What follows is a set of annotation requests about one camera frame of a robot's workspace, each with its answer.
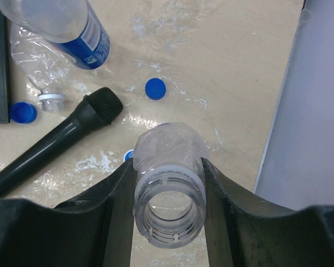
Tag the blue cap of Pepsi bottle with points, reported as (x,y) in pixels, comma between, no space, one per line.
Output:
(155,89)

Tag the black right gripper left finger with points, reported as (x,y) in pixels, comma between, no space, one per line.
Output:
(94,228)

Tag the black toy microphone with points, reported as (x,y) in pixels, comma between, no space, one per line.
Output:
(93,113)

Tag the Pepsi labelled bottle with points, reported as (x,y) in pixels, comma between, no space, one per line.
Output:
(72,27)

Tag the clear bottle without label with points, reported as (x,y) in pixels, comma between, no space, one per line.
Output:
(46,68)

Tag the blue cap of clear bottle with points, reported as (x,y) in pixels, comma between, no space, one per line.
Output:
(23,112)

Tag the white Pocari Sweat cap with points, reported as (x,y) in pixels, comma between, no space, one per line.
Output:
(128,155)

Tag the crushed clear bottle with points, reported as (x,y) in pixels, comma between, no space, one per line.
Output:
(170,200)

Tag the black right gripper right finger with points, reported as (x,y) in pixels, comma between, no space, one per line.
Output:
(243,229)

